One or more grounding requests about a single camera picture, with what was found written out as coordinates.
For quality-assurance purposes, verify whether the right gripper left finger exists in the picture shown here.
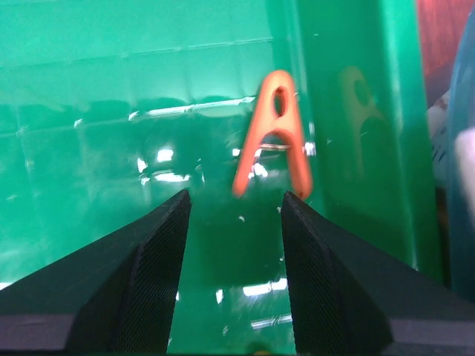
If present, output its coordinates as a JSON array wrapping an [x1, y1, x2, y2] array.
[[1, 190, 191, 352]]

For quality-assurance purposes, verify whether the pile of clothes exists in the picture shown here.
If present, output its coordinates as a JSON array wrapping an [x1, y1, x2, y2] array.
[[427, 90, 474, 209]]

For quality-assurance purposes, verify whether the clear plastic laundry bin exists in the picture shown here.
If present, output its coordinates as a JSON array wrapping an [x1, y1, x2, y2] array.
[[448, 13, 474, 301]]

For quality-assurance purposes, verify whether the orange clothespin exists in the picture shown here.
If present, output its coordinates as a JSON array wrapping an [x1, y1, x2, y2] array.
[[232, 70, 313, 200]]

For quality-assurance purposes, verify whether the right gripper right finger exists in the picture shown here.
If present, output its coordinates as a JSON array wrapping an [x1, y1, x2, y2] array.
[[281, 192, 474, 352]]

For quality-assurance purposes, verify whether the green plastic tray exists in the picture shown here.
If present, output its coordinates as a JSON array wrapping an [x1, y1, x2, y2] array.
[[1, 1, 444, 354]]

